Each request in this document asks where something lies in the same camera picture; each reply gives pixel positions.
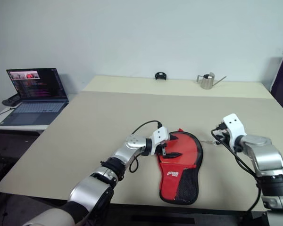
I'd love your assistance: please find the black handheld controller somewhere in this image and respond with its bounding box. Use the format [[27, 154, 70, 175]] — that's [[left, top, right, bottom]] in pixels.
[[1, 93, 21, 107]]

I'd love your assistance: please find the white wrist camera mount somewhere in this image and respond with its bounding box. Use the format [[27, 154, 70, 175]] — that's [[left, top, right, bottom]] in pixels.
[[151, 126, 171, 155], [221, 113, 248, 148]]

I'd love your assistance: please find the metal watering can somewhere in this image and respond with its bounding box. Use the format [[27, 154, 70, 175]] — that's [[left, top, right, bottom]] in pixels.
[[196, 72, 228, 90]]

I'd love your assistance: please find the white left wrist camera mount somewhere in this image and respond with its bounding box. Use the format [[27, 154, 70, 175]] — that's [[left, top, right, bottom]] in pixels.
[[151, 126, 171, 155]]

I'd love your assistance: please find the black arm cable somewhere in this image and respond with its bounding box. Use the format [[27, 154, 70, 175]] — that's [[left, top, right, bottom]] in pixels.
[[210, 128, 261, 213], [129, 120, 163, 173]]

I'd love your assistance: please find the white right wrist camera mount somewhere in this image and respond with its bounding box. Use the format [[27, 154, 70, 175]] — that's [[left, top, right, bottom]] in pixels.
[[221, 113, 248, 148]]

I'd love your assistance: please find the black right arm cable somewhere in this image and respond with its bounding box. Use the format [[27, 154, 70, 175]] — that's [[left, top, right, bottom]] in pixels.
[[210, 128, 261, 213]]

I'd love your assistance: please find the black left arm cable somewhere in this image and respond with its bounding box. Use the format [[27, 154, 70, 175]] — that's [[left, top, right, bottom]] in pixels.
[[129, 120, 163, 173]]

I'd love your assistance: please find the red black paddle case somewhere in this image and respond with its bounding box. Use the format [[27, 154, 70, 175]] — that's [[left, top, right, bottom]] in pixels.
[[157, 128, 204, 205]]

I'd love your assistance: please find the dark grey open laptop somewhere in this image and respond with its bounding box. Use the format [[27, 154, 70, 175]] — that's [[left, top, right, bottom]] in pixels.
[[0, 67, 69, 127]]

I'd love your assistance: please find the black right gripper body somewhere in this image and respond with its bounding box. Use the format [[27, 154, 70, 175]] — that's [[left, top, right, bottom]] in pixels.
[[215, 121, 230, 141]]

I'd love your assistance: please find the black laptop cable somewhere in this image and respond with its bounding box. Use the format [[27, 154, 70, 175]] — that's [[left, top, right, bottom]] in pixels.
[[0, 107, 15, 121]]

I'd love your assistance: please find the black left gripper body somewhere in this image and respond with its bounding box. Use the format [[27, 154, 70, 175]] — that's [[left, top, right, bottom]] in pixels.
[[156, 140, 170, 156]]

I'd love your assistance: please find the beige table mat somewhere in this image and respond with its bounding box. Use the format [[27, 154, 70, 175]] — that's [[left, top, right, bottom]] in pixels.
[[0, 90, 283, 214]]

